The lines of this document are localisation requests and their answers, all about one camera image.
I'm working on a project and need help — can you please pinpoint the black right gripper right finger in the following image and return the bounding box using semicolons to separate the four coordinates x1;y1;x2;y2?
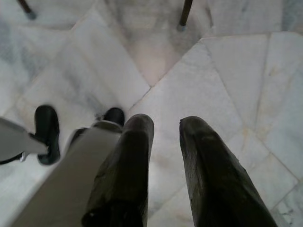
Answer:
179;115;278;227

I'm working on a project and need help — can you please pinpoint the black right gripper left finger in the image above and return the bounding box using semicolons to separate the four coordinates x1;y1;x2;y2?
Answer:
81;113;155;227

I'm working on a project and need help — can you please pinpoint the grey robot right leg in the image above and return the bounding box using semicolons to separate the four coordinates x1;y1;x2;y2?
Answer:
10;107;125;227

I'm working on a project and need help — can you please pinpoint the grey robot leg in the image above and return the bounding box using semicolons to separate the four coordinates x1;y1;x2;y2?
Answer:
0;105;61;166
10;107;125;227

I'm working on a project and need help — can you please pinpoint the grey robot left leg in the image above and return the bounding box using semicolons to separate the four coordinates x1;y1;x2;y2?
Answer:
0;105;61;166

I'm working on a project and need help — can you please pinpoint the dark wooden furniture leg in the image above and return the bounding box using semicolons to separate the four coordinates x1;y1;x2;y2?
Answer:
178;0;194;32
18;0;38;20

